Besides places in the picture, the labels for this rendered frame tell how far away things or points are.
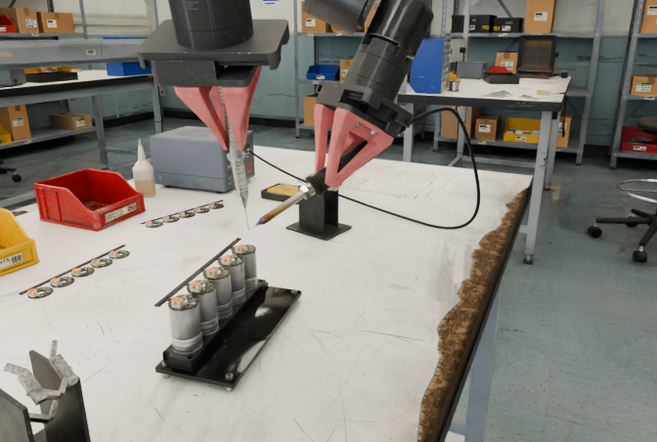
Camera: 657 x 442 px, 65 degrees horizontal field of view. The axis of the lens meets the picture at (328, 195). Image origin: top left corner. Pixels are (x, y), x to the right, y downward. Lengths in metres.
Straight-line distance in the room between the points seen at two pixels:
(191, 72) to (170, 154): 0.57
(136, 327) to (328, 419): 0.22
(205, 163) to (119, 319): 0.42
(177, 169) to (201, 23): 0.60
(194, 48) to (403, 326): 0.32
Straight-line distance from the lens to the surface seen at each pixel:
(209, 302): 0.46
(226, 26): 0.38
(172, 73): 0.40
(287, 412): 0.42
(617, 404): 1.81
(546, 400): 1.73
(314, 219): 0.73
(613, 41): 4.96
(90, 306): 0.60
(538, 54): 3.51
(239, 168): 0.46
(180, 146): 0.94
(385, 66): 0.53
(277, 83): 5.83
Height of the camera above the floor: 1.02
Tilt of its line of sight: 18 degrees down
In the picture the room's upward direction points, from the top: straight up
